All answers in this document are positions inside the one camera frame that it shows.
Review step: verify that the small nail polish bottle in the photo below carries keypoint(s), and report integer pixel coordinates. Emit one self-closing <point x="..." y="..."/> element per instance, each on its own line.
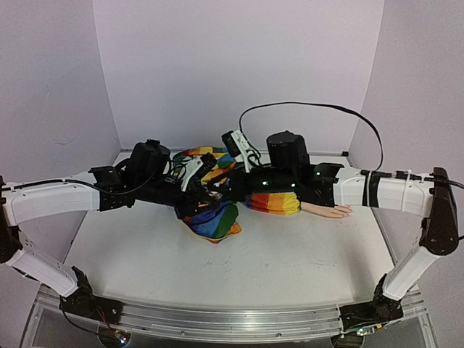
<point x="217" y="196"/>

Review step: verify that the mannequin hand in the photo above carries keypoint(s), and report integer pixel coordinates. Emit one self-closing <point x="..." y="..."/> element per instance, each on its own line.
<point x="337" y="212"/>

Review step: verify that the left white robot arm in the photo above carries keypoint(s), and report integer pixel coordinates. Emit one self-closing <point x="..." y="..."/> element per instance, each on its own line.
<point x="148" y="175"/>

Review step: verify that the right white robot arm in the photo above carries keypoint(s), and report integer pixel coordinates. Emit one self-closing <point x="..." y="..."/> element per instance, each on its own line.
<point x="429" y="196"/>

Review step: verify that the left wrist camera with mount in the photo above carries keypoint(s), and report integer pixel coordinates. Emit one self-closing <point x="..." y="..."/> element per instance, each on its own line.
<point x="196" y="168"/>

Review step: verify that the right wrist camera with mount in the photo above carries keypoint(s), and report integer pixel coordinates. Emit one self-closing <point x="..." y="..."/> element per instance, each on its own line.
<point x="240" y="149"/>

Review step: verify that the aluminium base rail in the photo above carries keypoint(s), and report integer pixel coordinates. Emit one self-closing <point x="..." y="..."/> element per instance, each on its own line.
<point x="227" y="325"/>

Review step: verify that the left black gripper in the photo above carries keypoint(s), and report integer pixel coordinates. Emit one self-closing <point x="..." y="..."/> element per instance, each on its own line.
<point x="190" y="206"/>

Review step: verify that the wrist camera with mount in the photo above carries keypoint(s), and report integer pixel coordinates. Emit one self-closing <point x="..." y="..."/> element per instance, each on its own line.
<point x="196" y="168"/>
<point x="240" y="149"/>

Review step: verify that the rainbow striped cloth garment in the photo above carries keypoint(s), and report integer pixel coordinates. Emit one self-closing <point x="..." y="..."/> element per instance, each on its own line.
<point x="219" y="223"/>

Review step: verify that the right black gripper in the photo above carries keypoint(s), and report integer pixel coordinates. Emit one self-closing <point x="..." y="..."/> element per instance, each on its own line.
<point x="230" y="185"/>

